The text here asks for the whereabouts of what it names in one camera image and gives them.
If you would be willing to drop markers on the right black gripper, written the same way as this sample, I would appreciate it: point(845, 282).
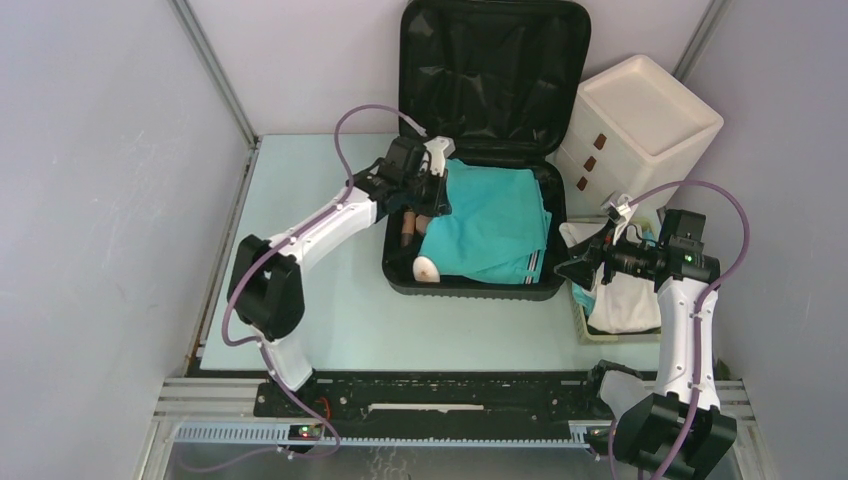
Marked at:
point(582, 272)

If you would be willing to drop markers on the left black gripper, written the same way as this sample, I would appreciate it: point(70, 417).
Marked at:
point(439, 205)

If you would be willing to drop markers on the light teal bottom garment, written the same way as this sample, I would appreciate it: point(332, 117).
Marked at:
point(497, 231)

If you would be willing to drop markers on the black ribbed hard-shell suitcase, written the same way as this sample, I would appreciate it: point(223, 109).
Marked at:
point(500, 78)

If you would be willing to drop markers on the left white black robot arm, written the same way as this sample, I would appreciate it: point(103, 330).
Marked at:
point(266, 289)

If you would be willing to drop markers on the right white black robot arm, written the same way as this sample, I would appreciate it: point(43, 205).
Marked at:
point(677, 429)

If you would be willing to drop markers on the peach cosmetic tube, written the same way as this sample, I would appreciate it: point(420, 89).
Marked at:
point(421, 224)

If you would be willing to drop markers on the brown cosmetic tube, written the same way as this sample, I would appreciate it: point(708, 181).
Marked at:
point(408, 228)

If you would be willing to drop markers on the pale yellow perforated basket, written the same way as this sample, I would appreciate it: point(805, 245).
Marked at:
point(586, 328)

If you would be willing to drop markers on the white bottle orange logo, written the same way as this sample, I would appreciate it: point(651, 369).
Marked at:
point(424, 270)

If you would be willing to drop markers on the white stacked drawer unit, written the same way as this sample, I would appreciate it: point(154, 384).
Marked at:
point(633, 127)

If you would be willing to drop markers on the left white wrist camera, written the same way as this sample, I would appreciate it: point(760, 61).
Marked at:
point(437, 151)

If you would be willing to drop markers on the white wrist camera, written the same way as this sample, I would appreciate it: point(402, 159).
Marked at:
point(620, 209)
point(437, 151)

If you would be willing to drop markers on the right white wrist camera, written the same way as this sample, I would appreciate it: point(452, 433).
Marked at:
point(620, 209)

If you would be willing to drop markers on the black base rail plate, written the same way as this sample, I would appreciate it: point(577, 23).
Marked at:
point(443, 406)

